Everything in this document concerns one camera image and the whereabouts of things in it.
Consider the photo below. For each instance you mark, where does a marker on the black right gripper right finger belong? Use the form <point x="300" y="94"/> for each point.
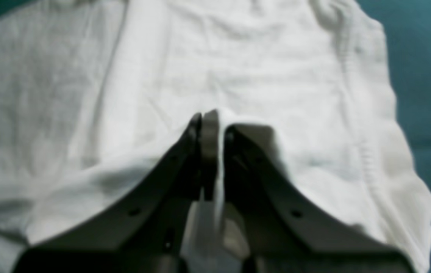
<point x="286" y="232"/>

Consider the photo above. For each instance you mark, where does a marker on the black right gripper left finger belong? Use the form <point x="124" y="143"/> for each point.
<point x="142" y="232"/>

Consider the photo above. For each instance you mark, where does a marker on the white T-shirt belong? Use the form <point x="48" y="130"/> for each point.
<point x="238" y="76"/>

